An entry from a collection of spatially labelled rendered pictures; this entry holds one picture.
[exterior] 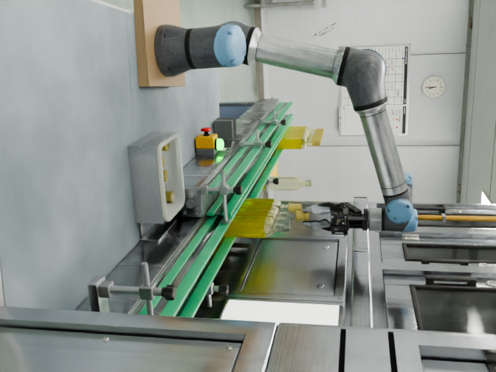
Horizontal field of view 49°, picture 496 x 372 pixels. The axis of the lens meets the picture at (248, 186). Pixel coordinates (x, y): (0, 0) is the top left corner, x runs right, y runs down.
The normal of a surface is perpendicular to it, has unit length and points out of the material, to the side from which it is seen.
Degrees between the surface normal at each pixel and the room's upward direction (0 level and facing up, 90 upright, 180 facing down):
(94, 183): 0
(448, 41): 90
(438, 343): 90
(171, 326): 90
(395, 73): 90
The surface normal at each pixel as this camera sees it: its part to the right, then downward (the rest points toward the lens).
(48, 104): 0.98, 0.01
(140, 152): -0.19, 0.30
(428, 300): -0.05, -0.95
